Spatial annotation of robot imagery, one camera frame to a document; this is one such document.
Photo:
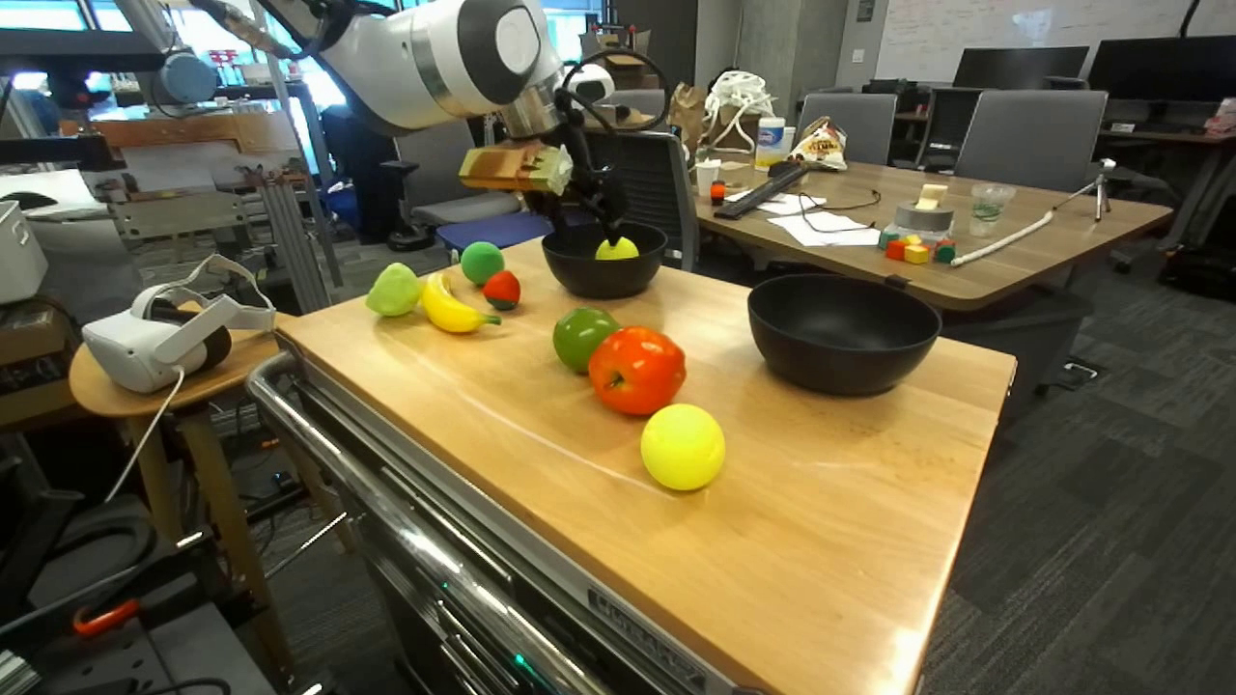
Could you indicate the metal cart handle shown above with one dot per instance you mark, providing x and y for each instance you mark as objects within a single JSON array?
[{"x": 456, "y": 606}]

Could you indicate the small red plush strawberry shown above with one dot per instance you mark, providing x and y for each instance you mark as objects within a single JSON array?
[{"x": 504, "y": 291}]

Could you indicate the wrist camera wooden mount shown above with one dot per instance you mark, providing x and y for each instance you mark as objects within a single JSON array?
[{"x": 514, "y": 168}]

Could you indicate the white VR headset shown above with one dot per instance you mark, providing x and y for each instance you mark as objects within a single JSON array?
[{"x": 172, "y": 331}]

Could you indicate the round wooden stool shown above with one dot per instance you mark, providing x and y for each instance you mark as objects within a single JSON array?
[{"x": 185, "y": 404}]

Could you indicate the yellow plush ball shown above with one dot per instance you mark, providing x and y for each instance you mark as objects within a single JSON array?
[{"x": 683, "y": 450}]

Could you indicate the orange red plush tomato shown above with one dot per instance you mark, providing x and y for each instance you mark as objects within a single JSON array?
[{"x": 634, "y": 367}]

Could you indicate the far black bowl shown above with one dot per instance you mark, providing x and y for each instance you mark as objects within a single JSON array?
[{"x": 836, "y": 333}]

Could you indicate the near black bowl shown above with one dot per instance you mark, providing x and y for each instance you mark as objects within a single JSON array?
[{"x": 577, "y": 267}]

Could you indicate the clear plastic container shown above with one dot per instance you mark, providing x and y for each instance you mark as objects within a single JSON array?
[{"x": 929, "y": 208}]

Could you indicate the green plush apple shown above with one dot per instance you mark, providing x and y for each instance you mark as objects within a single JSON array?
[{"x": 581, "y": 333}]

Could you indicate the wooden desk with papers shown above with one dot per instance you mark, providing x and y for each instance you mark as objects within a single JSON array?
[{"x": 944, "y": 238}]

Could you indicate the grey office chair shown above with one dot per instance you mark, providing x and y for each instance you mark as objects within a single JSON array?
[{"x": 1033, "y": 136}]

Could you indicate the light green plush cabbage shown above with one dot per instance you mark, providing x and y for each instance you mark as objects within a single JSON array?
[{"x": 394, "y": 291}]

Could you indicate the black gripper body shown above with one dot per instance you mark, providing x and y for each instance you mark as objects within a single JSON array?
[{"x": 594, "y": 194}]

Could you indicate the yellow green plush lemon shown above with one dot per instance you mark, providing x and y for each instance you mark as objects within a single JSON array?
[{"x": 615, "y": 249}]

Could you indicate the black bowl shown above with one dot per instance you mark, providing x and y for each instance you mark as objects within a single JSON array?
[
  {"x": 836, "y": 333},
  {"x": 577, "y": 267}
]

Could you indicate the white paper sheets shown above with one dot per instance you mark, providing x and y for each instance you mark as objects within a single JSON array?
[{"x": 812, "y": 226}]

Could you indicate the green plush ball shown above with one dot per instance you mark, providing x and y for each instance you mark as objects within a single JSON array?
[{"x": 479, "y": 261}]

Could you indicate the yellow plush banana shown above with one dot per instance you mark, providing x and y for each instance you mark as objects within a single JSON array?
[{"x": 452, "y": 313}]

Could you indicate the colourful toy blocks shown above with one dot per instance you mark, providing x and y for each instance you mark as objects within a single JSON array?
[{"x": 918, "y": 249}]

